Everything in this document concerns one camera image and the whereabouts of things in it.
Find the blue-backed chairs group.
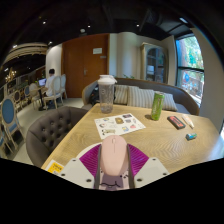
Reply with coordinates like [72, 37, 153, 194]
[0, 81, 43, 155]

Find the white sticker sheet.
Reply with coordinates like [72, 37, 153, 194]
[94, 113, 147, 140]

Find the green drink can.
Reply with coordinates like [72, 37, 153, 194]
[150, 91, 166, 122]

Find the grey tufted armchair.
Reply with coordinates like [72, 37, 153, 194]
[25, 105, 89, 168]

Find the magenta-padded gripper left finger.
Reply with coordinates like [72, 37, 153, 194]
[58, 143, 103, 190]

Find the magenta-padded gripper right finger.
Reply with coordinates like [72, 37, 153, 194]
[125, 143, 170, 190]

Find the yellow card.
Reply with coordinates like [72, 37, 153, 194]
[44, 159, 65, 176]

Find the black backpack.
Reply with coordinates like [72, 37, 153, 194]
[89, 87, 100, 106]

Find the grey arched glass cabinet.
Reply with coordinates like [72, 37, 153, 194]
[139, 42, 169, 84]

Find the brown wooden door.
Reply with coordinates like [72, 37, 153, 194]
[61, 33, 110, 99]

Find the white oval-back chair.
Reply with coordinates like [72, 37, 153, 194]
[42, 74, 65, 110]

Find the black box orange print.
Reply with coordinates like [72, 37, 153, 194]
[166, 115, 187, 130]

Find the grey curved sofa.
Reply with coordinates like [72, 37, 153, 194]
[81, 77, 200, 116]

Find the black-framed window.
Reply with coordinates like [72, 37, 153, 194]
[175, 34, 205, 104]

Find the person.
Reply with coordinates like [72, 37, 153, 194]
[44, 68, 58, 109]

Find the striped cushion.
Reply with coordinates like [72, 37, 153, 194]
[126, 85, 156, 109]
[114, 84, 130, 105]
[154, 91, 179, 112]

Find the clear shaker bottle white lid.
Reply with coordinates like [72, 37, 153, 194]
[97, 74, 118, 114]

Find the white tube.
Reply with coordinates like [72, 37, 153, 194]
[181, 113, 195, 130]

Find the pink computer mouse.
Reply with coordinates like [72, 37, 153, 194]
[99, 134, 129, 178]

